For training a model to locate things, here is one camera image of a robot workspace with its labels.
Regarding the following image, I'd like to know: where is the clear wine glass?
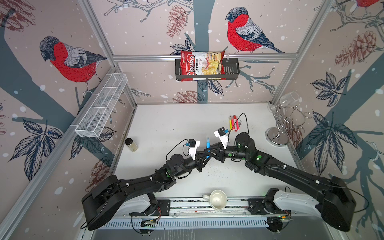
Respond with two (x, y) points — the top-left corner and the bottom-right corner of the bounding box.
(267, 92), (300, 113)

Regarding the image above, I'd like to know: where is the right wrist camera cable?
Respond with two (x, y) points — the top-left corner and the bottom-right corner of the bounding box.
(227, 112), (250, 135)

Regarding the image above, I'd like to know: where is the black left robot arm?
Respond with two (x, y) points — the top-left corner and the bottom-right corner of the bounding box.
(82, 151), (211, 231)

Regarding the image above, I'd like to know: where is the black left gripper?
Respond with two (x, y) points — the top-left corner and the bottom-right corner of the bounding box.
(173, 151), (213, 179)

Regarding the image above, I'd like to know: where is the blue highlighter pen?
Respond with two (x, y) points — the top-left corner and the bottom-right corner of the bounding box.
(206, 136), (210, 160)

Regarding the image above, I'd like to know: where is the white marker pen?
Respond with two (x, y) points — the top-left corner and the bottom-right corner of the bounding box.
(233, 115), (238, 132)

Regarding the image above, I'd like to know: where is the white mesh wall shelf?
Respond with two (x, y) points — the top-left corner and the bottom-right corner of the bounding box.
(75, 73), (128, 138)

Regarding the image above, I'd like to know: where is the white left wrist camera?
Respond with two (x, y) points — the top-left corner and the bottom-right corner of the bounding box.
(188, 139), (201, 161)

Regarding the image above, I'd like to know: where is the chrome glass holder stand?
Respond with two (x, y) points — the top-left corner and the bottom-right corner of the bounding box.
(266, 104), (313, 146)

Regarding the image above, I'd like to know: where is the small glass spice jar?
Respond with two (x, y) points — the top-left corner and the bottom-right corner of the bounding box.
(125, 138), (138, 152)

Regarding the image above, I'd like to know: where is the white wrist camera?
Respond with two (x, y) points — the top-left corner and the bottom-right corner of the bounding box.
(188, 139), (201, 161)
(214, 127), (229, 149)

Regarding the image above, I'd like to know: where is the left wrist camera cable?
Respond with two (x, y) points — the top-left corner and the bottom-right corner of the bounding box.
(165, 138), (190, 160)

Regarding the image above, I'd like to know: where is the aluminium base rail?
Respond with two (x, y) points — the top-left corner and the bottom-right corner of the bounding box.
(99, 197), (294, 235)

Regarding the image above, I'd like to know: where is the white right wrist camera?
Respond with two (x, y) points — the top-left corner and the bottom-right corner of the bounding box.
(214, 127), (229, 149)

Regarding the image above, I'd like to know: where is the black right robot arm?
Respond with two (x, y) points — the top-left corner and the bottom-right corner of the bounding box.
(204, 132), (357, 232)

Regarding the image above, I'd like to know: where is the black wire wall basket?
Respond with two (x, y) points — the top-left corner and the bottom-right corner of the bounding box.
(175, 59), (240, 82)

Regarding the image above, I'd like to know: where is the yellow highlighter pen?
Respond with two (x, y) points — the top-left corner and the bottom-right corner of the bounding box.
(229, 116), (233, 131)

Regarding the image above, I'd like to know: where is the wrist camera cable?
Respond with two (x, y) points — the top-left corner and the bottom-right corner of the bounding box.
(227, 112), (250, 135)
(165, 138), (190, 160)

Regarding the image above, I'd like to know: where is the red cassava chips bag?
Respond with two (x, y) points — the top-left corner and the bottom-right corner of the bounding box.
(180, 51), (225, 82)

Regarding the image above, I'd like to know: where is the white ceramic cup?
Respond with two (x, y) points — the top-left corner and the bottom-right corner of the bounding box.
(202, 190), (228, 211)

